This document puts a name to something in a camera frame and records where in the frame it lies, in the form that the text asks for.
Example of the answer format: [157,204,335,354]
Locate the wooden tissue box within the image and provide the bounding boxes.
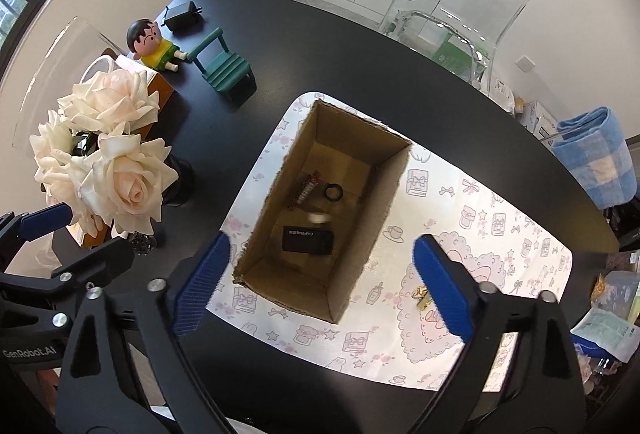
[75,54,176,249]

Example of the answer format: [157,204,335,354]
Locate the green carton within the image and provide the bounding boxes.
[432,36,473,77]

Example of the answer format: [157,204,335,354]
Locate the black rectangular case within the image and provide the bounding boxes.
[281,225,335,257]

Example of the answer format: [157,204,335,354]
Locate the blue checked blanket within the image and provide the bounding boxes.
[554,106,638,209]

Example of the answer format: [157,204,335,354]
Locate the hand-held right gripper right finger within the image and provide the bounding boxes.
[400,235,587,434]

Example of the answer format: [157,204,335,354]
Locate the white printed table mat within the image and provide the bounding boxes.
[206,90,573,392]

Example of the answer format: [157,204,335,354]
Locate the cartoon boy figurine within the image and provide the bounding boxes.
[126,18,187,74]

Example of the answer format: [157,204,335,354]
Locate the white carton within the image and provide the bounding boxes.
[522,100,558,139]
[492,76,516,112]

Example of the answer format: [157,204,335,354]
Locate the green miniature chair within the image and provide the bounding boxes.
[192,28,258,105]

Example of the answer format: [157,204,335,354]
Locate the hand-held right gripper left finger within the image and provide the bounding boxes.
[56,233,231,434]

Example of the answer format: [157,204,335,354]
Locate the red candy packet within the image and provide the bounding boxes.
[289,171,321,207]

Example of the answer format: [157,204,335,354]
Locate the black vase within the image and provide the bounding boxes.
[162,156,195,207]

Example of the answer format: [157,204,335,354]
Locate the cream artificial rose bouquet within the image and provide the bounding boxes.
[29,68,180,239]

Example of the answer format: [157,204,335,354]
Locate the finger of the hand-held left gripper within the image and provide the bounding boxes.
[0,203,74,265]
[50,240,136,297]

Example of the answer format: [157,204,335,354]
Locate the black desktop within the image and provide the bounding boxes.
[50,0,621,434]

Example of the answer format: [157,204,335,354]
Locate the black power adapter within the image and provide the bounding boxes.
[162,2,203,33]

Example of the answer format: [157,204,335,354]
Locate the brown cardboard box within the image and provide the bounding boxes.
[231,98,413,325]

